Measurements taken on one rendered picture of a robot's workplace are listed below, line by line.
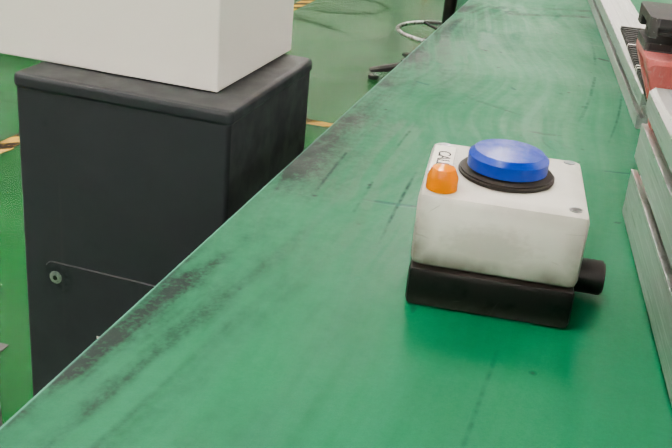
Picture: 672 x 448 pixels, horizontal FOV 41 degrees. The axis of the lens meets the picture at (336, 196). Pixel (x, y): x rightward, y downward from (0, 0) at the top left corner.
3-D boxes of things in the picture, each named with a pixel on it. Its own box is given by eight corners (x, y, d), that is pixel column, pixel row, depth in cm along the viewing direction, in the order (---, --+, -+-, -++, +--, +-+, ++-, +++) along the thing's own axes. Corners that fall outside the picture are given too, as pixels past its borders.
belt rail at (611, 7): (575, -33, 163) (578, -50, 162) (598, -30, 162) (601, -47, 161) (634, 128, 76) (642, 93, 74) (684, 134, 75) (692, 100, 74)
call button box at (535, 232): (420, 237, 52) (434, 134, 50) (592, 265, 51) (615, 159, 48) (403, 304, 45) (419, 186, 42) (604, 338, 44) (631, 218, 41)
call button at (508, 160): (466, 167, 48) (471, 131, 47) (543, 178, 47) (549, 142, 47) (461, 194, 44) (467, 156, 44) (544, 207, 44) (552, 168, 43)
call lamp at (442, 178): (427, 180, 44) (430, 156, 44) (458, 184, 44) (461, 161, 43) (424, 191, 43) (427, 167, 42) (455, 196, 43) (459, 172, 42)
